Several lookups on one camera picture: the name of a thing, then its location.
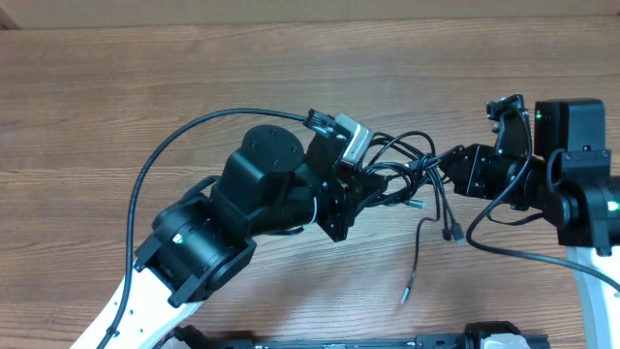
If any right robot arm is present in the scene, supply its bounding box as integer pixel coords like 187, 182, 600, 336
440, 94, 619, 348

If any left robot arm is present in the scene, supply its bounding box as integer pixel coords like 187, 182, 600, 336
74, 124, 387, 348

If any left camera cable black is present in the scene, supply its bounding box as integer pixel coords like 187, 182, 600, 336
94, 107, 311, 349

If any camera cable black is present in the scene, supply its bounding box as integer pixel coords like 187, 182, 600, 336
94, 107, 311, 349
464, 109, 620, 295

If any right camera cable black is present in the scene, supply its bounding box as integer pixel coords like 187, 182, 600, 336
464, 109, 620, 295

